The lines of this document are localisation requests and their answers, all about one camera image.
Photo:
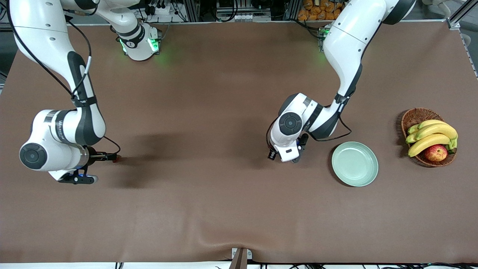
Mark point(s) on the grey metal mount bracket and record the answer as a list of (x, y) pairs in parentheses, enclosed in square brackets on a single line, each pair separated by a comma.
[(241, 257)]

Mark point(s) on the light green round plate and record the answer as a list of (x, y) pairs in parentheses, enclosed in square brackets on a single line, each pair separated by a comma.
[(354, 164)]

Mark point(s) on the aluminium side rail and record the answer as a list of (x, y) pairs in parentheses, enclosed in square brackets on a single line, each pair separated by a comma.
[(469, 54)]

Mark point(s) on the aluminium frame corner profile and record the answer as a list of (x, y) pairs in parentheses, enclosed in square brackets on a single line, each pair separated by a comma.
[(453, 23)]

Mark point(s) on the aluminium frame post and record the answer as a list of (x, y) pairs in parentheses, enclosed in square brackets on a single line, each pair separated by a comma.
[(191, 11)]

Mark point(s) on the yellow banana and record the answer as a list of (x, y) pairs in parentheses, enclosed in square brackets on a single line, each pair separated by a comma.
[(412, 129), (429, 122), (438, 130), (425, 144), (410, 138)]

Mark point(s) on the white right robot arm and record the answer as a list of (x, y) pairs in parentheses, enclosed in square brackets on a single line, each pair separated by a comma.
[(41, 37)]

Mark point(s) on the pile of orange objects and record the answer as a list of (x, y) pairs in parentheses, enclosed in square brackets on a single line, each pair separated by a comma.
[(317, 11)]

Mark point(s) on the brown table cover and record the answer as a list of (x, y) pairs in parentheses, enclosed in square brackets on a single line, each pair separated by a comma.
[(239, 112)]

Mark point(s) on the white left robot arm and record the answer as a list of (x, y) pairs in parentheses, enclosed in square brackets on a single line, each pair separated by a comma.
[(347, 45)]

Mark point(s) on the white connector strip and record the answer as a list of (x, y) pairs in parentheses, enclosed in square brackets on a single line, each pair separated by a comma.
[(252, 17)]

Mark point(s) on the brown wicker basket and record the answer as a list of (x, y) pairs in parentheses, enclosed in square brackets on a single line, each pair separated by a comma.
[(414, 117)]

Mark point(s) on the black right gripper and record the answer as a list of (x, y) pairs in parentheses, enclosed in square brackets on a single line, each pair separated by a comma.
[(98, 155)]

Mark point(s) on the white power strip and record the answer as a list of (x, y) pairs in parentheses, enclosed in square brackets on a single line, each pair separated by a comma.
[(160, 10)]

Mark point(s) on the red yellow apple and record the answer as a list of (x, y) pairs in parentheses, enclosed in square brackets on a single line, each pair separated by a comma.
[(435, 153)]

